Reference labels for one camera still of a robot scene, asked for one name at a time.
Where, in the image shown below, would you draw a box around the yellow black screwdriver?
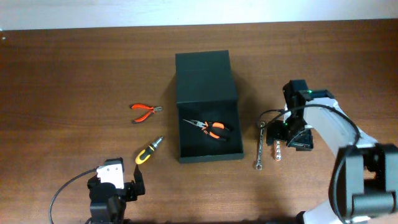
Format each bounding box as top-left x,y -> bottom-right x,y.
135,136 -> 164,165

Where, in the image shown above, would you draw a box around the orange socket bit rail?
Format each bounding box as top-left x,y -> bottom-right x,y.
274,140 -> 282,161

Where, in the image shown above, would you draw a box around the silver ring wrench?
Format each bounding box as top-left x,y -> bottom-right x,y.
255,121 -> 266,170

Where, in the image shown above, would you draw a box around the red handled cutting pliers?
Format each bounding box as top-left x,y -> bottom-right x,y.
129,103 -> 164,124

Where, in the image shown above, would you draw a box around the orange black needle-nose pliers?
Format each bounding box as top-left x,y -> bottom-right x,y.
183,119 -> 231,141

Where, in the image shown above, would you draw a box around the black open gift box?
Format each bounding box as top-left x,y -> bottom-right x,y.
175,50 -> 244,164

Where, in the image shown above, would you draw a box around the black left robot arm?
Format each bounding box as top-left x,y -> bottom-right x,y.
88,164 -> 146,224

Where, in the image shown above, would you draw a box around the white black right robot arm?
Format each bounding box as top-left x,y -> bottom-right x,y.
264,80 -> 397,223

